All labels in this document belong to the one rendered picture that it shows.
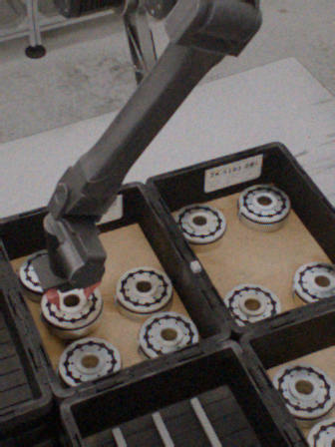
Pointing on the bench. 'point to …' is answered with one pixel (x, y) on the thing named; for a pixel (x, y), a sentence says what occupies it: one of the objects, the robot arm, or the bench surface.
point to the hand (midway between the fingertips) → (71, 298)
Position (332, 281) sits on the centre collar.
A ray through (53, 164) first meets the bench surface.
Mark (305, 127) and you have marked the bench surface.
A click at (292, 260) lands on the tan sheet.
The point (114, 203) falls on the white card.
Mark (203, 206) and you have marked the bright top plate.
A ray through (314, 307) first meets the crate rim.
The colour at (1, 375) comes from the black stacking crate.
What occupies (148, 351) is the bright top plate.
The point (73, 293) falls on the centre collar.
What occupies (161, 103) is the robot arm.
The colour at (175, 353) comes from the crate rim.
